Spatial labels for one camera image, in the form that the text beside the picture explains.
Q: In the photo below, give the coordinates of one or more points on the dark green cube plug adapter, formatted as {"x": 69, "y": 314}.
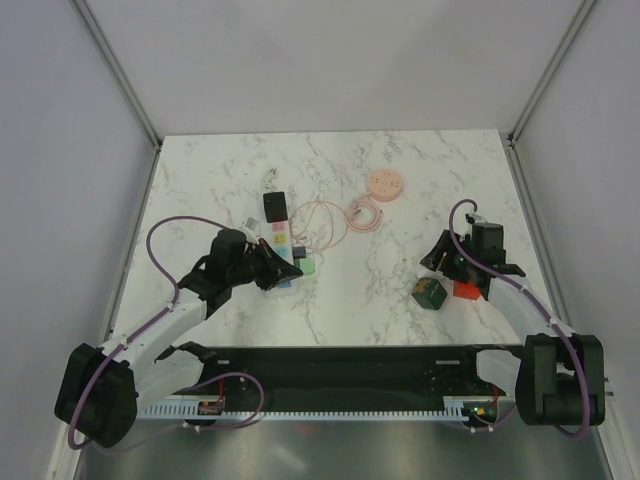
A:
{"x": 429, "y": 293}

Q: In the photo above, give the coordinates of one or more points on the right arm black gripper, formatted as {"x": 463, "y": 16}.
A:
{"x": 432, "y": 258}

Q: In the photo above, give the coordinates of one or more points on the black cube adapter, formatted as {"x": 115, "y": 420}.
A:
{"x": 275, "y": 207}

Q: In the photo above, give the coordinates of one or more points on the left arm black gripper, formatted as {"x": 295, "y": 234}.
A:
{"x": 277, "y": 269}

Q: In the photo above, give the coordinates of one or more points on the red cube adapter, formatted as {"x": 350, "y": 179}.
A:
{"x": 466, "y": 291}

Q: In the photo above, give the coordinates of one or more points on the pink round power socket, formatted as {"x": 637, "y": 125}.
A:
{"x": 384, "y": 185}

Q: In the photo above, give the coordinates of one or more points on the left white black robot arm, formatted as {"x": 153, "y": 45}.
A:
{"x": 106, "y": 389}

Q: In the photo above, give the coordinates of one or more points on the white power strip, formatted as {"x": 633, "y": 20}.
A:
{"x": 278, "y": 237}

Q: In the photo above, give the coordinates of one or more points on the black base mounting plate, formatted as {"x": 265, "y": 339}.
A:
{"x": 401, "y": 370}

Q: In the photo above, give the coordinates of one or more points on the grey small charger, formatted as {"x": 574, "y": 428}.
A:
{"x": 299, "y": 252}

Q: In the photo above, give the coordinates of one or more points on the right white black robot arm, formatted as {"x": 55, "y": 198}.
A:
{"x": 559, "y": 374}

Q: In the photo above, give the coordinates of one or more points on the white slotted cable duct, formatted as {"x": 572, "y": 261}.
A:
{"x": 318, "y": 407}

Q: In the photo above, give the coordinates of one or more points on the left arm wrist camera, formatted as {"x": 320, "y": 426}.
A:
{"x": 251, "y": 229}

